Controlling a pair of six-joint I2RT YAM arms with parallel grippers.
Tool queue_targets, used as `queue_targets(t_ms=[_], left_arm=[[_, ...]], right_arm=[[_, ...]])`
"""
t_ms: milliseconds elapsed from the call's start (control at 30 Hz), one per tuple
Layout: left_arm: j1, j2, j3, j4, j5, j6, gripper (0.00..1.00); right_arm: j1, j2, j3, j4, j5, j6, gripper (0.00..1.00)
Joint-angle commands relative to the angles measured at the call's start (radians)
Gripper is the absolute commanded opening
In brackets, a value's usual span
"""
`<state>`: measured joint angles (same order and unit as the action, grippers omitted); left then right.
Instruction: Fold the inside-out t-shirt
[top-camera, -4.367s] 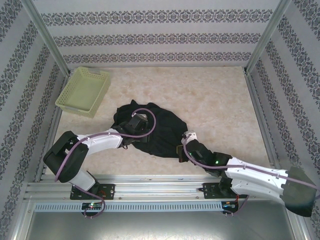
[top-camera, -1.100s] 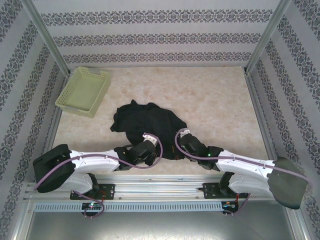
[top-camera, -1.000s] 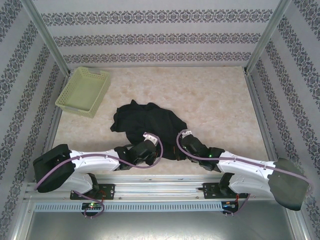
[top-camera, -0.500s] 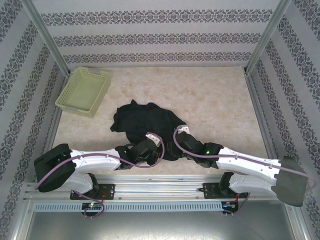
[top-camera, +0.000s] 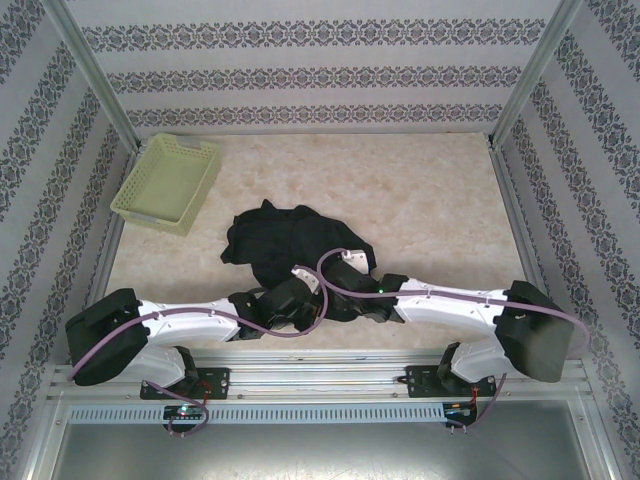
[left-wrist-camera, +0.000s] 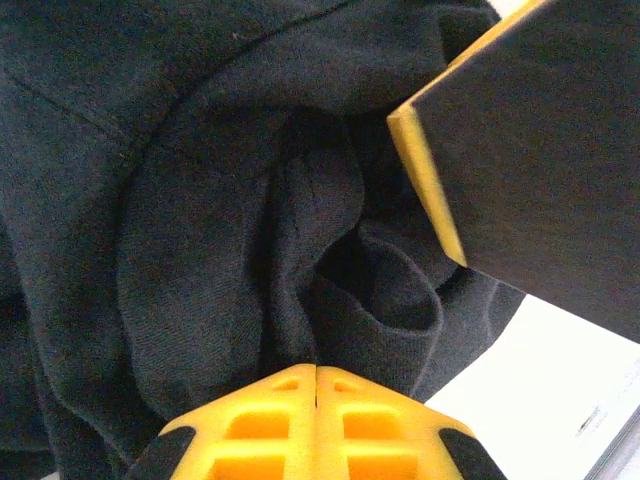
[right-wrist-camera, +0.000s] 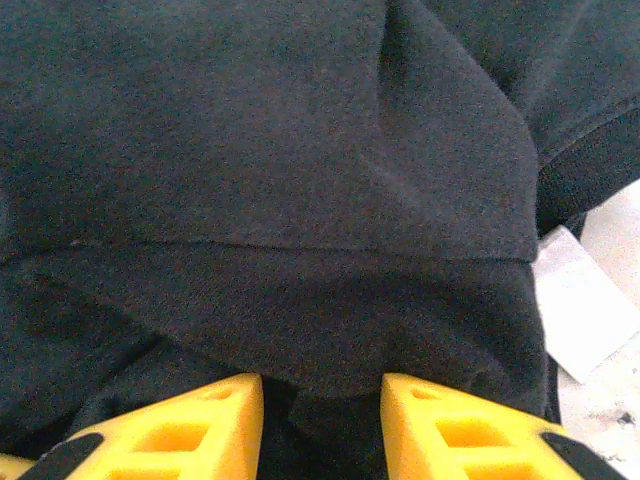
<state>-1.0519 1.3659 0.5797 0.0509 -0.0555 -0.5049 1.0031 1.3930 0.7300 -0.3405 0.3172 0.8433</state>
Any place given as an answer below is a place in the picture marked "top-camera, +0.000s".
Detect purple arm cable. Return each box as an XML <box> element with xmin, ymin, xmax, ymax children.
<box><xmin>72</xmin><ymin>264</ymin><xmax>331</xmax><ymax>439</ymax></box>
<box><xmin>317</xmin><ymin>247</ymin><xmax>591</xmax><ymax>436</ymax></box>

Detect steel sheet panel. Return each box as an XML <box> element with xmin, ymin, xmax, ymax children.
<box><xmin>27</xmin><ymin>397</ymin><xmax>619</xmax><ymax>480</ymax></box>

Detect aluminium side rail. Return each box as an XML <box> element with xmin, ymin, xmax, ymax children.
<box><xmin>67</xmin><ymin>144</ymin><xmax>151</xmax><ymax>366</ymax></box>
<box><xmin>488</xmin><ymin>144</ymin><xmax>574</xmax><ymax>361</ymax></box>

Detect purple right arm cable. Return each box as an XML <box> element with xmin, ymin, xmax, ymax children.
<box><xmin>317</xmin><ymin>247</ymin><xmax>591</xmax><ymax>436</ymax></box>

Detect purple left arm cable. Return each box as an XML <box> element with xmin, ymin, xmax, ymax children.
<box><xmin>72</xmin><ymin>264</ymin><xmax>331</xmax><ymax>439</ymax></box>

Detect aluminium frame post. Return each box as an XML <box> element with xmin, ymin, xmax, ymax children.
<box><xmin>47</xmin><ymin>0</ymin><xmax>146</xmax><ymax>151</ymax></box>
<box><xmin>489</xmin><ymin>0</ymin><xmax>589</xmax><ymax>151</ymax></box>

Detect pale green plastic basket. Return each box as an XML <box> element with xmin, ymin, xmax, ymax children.
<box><xmin>109</xmin><ymin>132</ymin><xmax>224</xmax><ymax>237</ymax></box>

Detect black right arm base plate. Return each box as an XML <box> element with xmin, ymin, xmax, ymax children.
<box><xmin>405</xmin><ymin>364</ymin><xmax>499</xmax><ymax>400</ymax></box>

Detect slotted grey cable duct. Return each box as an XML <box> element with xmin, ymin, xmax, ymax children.
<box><xmin>67</xmin><ymin>403</ymin><xmax>447</xmax><ymax>424</ymax></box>

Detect aluminium base rail beam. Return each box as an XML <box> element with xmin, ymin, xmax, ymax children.
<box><xmin>47</xmin><ymin>349</ymin><xmax>594</xmax><ymax>401</ymax></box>

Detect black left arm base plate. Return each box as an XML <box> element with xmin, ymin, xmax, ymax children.
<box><xmin>139</xmin><ymin>367</ymin><xmax>232</xmax><ymax>401</ymax></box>

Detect black t-shirt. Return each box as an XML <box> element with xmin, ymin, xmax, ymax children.
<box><xmin>218</xmin><ymin>198</ymin><xmax>379</xmax><ymax>324</ymax></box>

